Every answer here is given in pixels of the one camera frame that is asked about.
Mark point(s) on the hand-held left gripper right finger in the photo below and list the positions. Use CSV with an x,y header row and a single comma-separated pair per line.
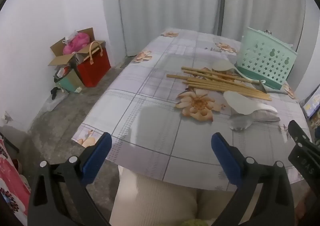
x,y
225,158

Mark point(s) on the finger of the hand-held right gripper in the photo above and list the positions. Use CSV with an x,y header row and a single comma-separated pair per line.
x,y
306,158

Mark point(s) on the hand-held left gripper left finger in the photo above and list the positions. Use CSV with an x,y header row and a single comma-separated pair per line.
x,y
98,157

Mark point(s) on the metal spoon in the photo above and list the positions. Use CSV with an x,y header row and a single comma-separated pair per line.
x,y
241,123

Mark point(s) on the white rice paddle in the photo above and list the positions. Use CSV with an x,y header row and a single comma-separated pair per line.
x,y
222,66
240,103

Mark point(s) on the bundle of wooden chopsticks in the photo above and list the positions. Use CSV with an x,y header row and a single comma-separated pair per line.
x,y
212,83

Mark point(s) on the green star-perforated utensil holder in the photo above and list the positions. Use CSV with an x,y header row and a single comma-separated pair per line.
x,y
265,58

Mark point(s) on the framed picture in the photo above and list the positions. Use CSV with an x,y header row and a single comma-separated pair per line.
x,y
311,104

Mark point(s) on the floral tablecloth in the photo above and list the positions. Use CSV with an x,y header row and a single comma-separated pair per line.
x,y
155,105

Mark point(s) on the teal box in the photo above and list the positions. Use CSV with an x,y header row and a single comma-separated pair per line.
x,y
71,82

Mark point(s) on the red gift bag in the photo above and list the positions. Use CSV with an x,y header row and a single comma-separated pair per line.
x,y
93,68

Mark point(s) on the pink floral cloth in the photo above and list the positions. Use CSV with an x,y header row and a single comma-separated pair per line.
x,y
11,178

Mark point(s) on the open cardboard box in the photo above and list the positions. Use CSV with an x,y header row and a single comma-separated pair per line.
x,y
62,59

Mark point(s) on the small wall fitting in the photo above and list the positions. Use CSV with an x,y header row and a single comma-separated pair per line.
x,y
7,117

